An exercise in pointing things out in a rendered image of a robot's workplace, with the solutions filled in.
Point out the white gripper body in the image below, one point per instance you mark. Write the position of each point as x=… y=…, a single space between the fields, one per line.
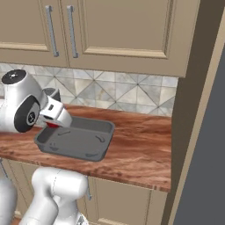
x=60 y=117

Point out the beige narrow upper cupboard door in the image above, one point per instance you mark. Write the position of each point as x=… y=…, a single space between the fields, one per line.
x=23 y=26

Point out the beige wide upper cupboard door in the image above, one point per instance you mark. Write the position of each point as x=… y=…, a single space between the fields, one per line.
x=123 y=29

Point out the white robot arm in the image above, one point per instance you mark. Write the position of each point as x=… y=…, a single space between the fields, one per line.
x=20 y=99

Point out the grey tupperware container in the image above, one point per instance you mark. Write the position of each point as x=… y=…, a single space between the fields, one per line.
x=79 y=140

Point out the beige lower cupboard door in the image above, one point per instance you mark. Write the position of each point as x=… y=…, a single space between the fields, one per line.
x=20 y=181
x=120 y=202

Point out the brown tall side panel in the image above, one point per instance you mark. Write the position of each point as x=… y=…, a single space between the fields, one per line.
x=190 y=73

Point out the dark grey fridge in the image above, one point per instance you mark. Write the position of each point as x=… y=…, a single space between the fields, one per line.
x=205 y=152

